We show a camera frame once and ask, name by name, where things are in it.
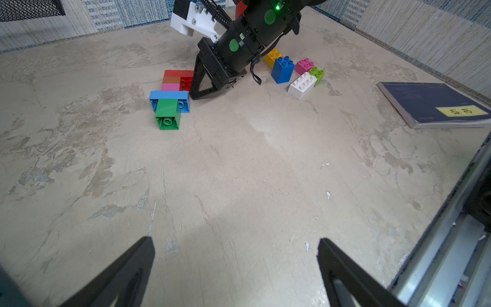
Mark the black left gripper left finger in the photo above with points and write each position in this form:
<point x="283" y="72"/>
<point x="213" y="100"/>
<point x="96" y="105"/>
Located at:
<point x="123" y="283"/>

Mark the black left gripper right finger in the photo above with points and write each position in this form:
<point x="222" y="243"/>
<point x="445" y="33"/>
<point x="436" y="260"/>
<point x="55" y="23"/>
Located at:
<point x="346" y="283"/>

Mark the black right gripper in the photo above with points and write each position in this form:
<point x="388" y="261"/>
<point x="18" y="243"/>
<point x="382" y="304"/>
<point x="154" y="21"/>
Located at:
<point x="212" y="76"/>

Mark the red lego brick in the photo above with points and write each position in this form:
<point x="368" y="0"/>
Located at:
<point x="185" y="75"/>

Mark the light blue lego brick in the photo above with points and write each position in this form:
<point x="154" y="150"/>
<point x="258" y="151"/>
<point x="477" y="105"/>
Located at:
<point x="181" y="96"/>

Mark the orange lego brick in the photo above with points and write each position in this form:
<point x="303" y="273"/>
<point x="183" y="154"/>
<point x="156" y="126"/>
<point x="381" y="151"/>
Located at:
<point x="171" y="80"/>

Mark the magenta lego brick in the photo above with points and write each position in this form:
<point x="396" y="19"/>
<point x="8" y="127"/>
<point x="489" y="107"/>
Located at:
<point x="170" y="87"/>

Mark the yellow lego brick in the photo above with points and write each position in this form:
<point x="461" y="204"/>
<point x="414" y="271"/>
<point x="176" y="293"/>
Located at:
<point x="271" y="57"/>

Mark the dark blue lego brick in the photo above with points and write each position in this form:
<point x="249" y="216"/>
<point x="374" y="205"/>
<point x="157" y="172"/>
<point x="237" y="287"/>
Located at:
<point x="282" y="70"/>

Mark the pink lego brick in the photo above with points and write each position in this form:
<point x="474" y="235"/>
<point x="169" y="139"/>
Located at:
<point x="303" y="66"/>

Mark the lime green lego brick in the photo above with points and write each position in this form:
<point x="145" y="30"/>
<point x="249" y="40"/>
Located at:
<point x="318" y="74"/>

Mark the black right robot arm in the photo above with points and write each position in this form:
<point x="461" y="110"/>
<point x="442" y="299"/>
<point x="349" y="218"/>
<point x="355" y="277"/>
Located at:
<point x="230" y="48"/>

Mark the white lego brick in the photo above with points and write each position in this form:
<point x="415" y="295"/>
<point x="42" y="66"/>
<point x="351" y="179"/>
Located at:
<point x="302" y="85"/>

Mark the red pen cup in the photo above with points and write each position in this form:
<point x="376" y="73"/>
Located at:
<point x="240" y="7"/>

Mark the teal blue marker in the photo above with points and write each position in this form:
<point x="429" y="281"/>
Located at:
<point x="11" y="295"/>

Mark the dark blue notebook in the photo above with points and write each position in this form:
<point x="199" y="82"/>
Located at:
<point x="435" y="105"/>

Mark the black wire mesh shelf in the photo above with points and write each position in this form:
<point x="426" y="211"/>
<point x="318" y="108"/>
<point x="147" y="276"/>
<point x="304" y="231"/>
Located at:
<point x="18" y="10"/>

